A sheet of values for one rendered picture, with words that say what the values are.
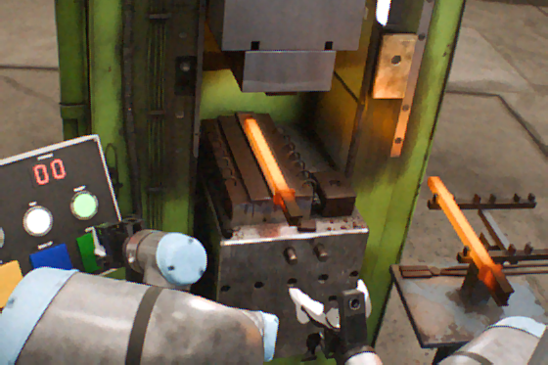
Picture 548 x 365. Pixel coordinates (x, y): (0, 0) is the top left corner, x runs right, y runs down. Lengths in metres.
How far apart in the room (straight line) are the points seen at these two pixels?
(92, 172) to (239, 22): 0.42
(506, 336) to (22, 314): 0.57
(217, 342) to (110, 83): 0.95
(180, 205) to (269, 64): 0.50
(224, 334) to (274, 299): 1.06
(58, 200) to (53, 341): 0.72
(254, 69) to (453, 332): 0.83
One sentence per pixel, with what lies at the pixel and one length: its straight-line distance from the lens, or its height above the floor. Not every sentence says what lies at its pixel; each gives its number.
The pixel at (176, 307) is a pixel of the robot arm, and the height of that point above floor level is 1.44.
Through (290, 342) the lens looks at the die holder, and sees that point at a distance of 1.78.
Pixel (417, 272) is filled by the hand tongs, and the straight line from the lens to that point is 1.77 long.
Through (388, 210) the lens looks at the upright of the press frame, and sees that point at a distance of 1.86.
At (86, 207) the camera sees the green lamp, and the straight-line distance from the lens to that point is 1.28.
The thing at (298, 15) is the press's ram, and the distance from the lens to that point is 1.29.
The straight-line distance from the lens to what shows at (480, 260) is 1.45.
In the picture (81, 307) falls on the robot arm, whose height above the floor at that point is 1.44.
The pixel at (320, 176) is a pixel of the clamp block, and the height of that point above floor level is 0.98.
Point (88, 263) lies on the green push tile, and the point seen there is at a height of 0.99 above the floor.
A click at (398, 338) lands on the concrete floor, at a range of 2.62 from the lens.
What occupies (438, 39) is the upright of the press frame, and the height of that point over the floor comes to 1.34.
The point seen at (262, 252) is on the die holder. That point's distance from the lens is 1.51.
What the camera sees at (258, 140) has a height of 1.01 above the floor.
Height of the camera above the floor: 1.85
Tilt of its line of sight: 31 degrees down
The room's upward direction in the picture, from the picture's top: 7 degrees clockwise
